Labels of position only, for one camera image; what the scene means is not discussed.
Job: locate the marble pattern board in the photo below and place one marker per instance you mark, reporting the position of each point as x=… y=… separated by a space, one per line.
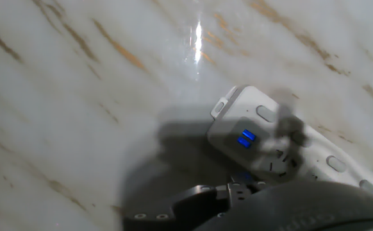
x=77 y=96

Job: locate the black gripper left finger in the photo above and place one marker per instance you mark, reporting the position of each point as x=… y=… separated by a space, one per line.
x=180 y=211

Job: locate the white power strip with USB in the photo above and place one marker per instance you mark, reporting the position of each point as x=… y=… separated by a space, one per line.
x=247 y=109

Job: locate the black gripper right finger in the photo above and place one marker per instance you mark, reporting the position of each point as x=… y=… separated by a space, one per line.
x=287 y=131

